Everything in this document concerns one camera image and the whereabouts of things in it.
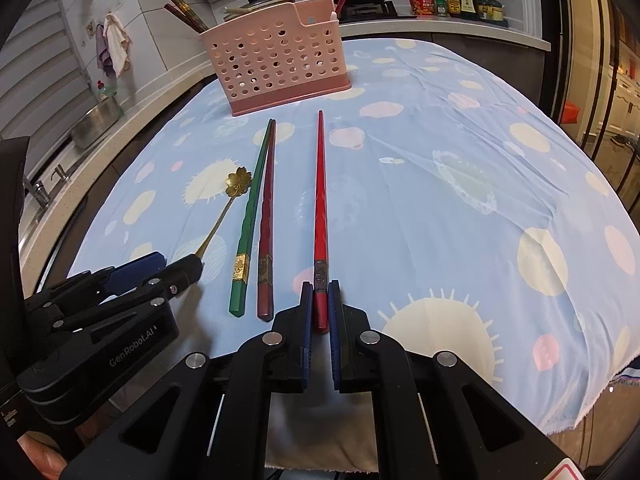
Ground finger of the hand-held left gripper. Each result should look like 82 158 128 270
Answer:
25 251 167 313
50 254 203 333

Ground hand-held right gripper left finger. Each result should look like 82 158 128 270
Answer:
60 280 315 480

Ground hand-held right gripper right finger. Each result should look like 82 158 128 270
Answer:
327 280 571 480

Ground green chopstick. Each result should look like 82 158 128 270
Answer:
229 118 277 318

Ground maroon chopstick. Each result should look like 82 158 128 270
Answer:
256 127 277 322

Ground gold flower spoon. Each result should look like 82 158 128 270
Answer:
192 166 256 261

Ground pink perforated utensil holder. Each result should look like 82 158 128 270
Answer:
200 1 353 117

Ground person's left hand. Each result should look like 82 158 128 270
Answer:
17 434 71 480

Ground chrome faucet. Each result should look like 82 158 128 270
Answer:
22 180 51 211

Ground steel pot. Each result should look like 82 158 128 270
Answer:
70 95 124 150

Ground blue printed tablecloth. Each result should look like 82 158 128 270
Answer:
65 37 640 476

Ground white window blinds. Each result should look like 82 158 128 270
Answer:
0 0 96 141

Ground purple hanging towel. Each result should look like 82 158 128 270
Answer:
95 22 115 72

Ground white hanging towel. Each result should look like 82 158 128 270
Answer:
103 13 133 78

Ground beige wok with lid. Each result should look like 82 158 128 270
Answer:
235 0 293 11

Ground black gas stove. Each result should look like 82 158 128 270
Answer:
340 0 416 23

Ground seasoning jar set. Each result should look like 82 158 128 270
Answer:
477 0 507 23

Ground glass sliding door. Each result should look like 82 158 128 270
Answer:
535 0 640 226

